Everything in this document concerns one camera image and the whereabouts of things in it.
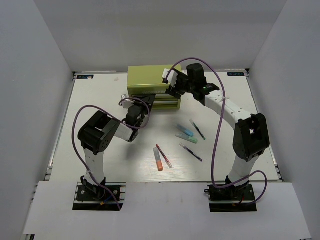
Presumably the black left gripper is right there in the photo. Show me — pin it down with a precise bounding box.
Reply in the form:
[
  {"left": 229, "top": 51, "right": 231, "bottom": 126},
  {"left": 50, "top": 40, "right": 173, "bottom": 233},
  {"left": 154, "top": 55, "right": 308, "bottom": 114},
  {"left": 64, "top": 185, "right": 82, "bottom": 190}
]
[{"left": 131, "top": 93, "right": 155, "bottom": 130}]

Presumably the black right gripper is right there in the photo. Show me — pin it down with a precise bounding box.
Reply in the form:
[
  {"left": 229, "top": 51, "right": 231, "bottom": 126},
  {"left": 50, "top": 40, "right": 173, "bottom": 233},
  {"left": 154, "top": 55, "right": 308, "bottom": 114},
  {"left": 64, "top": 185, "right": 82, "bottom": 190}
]
[{"left": 166, "top": 71, "right": 196, "bottom": 100}]

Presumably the blue highlighter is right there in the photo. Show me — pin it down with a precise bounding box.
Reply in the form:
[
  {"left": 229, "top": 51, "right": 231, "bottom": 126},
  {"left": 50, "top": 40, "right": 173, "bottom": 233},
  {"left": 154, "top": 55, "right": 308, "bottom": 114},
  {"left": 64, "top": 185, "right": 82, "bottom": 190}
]
[{"left": 174, "top": 123, "right": 194, "bottom": 137}]

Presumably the green highlighter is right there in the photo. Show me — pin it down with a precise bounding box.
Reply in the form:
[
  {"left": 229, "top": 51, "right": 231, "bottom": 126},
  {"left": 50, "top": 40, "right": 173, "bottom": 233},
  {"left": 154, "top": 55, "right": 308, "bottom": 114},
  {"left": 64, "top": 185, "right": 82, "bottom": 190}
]
[{"left": 175, "top": 132, "right": 198, "bottom": 144}]

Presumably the orange highlighter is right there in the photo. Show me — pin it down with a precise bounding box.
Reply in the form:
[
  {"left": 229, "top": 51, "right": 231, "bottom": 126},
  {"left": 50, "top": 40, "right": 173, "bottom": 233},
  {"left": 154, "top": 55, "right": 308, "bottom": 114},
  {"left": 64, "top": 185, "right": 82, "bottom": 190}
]
[{"left": 153, "top": 147, "right": 163, "bottom": 172}]

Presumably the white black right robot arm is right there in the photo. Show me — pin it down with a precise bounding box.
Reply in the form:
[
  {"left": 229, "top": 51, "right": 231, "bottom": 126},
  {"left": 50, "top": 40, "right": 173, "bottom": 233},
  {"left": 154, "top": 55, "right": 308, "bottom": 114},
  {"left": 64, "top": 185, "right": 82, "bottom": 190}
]
[{"left": 162, "top": 63, "right": 270, "bottom": 200}]

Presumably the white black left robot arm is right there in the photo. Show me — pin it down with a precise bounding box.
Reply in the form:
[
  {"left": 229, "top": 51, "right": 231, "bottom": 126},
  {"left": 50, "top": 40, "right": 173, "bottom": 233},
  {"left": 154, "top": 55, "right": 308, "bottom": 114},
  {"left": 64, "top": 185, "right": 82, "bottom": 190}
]
[{"left": 77, "top": 94, "right": 156, "bottom": 200}]

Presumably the green metal tool chest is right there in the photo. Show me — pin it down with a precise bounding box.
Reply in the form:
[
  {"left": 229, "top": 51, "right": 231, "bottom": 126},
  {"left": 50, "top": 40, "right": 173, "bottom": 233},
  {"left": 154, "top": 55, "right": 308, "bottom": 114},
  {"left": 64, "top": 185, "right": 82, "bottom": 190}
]
[{"left": 127, "top": 65, "right": 172, "bottom": 97}]

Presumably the green gel pen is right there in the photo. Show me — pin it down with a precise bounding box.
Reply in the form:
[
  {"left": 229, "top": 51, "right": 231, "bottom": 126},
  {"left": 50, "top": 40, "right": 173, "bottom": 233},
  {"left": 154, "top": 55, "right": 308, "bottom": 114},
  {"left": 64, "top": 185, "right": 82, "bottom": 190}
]
[{"left": 189, "top": 119, "right": 206, "bottom": 141}]

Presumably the right blue table label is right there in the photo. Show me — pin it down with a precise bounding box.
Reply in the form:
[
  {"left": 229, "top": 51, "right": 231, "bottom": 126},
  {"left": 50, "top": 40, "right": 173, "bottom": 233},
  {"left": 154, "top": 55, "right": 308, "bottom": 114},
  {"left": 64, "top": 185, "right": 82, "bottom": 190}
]
[{"left": 227, "top": 72, "right": 245, "bottom": 77}]

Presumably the blue table label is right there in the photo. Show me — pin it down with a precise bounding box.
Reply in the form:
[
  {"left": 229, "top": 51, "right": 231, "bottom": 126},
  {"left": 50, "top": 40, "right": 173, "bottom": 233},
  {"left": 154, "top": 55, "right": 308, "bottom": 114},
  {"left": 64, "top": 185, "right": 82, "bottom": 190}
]
[
  {"left": 227, "top": 72, "right": 245, "bottom": 77},
  {"left": 76, "top": 74, "right": 94, "bottom": 80}
]

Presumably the purple gel pen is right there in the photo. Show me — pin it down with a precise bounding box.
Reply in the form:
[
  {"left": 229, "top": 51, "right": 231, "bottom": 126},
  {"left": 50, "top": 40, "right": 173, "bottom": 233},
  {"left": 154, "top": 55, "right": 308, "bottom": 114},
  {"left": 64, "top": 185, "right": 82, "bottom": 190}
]
[{"left": 179, "top": 143, "right": 203, "bottom": 162}]

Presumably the red gel pen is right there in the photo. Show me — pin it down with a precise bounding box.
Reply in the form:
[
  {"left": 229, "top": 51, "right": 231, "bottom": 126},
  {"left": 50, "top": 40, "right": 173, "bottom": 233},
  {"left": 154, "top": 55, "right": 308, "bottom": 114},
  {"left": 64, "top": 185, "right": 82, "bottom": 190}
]
[{"left": 156, "top": 144, "right": 173, "bottom": 169}]

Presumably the left blue table label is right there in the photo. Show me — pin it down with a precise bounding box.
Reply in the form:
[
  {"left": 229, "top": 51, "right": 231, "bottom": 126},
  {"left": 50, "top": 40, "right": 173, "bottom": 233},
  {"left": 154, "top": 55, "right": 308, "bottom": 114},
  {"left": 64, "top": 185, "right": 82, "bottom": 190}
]
[{"left": 76, "top": 74, "right": 94, "bottom": 80}]

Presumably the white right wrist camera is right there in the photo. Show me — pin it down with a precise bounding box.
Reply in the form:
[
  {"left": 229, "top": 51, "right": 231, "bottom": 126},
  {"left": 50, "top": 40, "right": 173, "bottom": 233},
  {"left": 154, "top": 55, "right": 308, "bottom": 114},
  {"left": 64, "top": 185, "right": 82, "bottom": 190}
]
[{"left": 162, "top": 68, "right": 183, "bottom": 88}]

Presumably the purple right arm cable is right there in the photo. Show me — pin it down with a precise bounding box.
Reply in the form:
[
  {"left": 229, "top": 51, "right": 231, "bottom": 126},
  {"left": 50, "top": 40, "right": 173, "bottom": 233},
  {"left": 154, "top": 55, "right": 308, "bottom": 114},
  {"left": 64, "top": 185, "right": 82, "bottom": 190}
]
[{"left": 167, "top": 57, "right": 268, "bottom": 205}]

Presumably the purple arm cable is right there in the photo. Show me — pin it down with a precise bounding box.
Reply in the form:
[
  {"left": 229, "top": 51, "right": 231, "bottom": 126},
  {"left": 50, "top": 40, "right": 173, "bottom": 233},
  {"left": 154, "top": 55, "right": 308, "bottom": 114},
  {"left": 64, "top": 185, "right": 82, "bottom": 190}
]
[
  {"left": 167, "top": 57, "right": 268, "bottom": 205},
  {"left": 71, "top": 98, "right": 151, "bottom": 210}
]

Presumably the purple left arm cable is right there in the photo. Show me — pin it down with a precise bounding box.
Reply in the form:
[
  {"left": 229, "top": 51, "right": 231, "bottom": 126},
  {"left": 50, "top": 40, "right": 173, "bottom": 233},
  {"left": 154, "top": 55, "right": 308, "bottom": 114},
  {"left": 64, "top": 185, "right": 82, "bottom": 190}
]
[{"left": 71, "top": 98, "right": 151, "bottom": 210}]

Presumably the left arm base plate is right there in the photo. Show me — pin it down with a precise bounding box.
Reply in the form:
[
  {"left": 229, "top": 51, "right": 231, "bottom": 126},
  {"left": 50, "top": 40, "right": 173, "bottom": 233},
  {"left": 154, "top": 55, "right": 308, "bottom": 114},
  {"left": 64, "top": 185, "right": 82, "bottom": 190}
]
[{"left": 72, "top": 182, "right": 126, "bottom": 212}]

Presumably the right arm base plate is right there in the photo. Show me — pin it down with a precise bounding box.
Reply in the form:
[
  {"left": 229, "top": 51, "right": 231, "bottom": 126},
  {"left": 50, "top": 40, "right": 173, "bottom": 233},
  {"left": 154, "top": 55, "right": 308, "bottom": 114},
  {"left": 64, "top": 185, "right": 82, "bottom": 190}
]
[{"left": 204, "top": 183, "right": 257, "bottom": 213}]

